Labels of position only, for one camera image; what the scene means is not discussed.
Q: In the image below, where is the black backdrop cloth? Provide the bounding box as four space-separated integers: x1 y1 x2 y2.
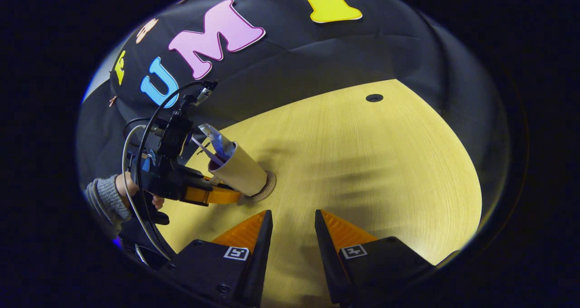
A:
76 0 508 254

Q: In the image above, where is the white cable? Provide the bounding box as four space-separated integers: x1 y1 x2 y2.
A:
121 125 175 260

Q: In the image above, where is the round cork coaster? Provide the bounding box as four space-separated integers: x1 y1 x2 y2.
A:
247 170 277 203

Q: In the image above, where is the small white toothpaste tube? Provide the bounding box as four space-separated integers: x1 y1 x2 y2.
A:
198 123 237 160

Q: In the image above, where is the wooden desktop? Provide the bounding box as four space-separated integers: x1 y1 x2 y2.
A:
156 79 483 308

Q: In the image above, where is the beige cup with handle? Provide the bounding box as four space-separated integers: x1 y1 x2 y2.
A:
208 141 269 198

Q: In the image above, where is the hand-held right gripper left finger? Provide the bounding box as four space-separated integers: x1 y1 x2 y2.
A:
159 209 273 308

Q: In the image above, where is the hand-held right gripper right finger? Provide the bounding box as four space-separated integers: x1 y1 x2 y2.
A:
314 209 438 305

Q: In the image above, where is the black cable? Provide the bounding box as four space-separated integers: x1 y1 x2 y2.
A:
136 80 207 259

